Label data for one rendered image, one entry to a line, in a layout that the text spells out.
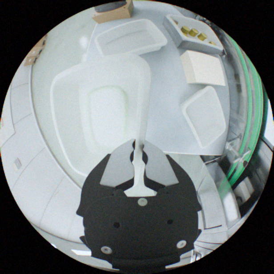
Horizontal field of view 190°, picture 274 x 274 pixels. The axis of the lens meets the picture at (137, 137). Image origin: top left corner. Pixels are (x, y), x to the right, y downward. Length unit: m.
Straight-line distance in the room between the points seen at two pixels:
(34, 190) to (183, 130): 3.36
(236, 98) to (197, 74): 0.28
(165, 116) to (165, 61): 0.23
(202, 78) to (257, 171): 0.70
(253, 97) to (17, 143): 3.61
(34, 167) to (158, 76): 3.19
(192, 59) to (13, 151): 3.34
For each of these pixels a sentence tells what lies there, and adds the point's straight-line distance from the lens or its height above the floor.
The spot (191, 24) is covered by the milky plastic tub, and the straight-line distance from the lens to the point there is 0.55.
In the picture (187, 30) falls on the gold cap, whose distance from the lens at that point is 0.45.
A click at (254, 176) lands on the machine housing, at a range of 0.81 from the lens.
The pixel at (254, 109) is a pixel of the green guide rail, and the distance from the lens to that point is 0.51.
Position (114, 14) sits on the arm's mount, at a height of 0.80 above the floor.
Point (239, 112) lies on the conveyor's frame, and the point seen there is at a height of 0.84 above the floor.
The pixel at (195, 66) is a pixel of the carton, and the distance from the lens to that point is 0.33.
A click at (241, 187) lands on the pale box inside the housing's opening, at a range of 0.84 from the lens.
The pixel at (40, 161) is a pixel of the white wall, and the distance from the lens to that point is 3.16.
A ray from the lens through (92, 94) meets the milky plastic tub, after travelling 0.20.
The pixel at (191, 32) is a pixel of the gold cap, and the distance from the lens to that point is 0.49.
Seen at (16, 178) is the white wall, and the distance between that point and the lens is 3.17.
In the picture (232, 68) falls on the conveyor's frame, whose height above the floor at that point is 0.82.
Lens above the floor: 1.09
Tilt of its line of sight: 61 degrees down
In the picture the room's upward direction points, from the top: 168 degrees counter-clockwise
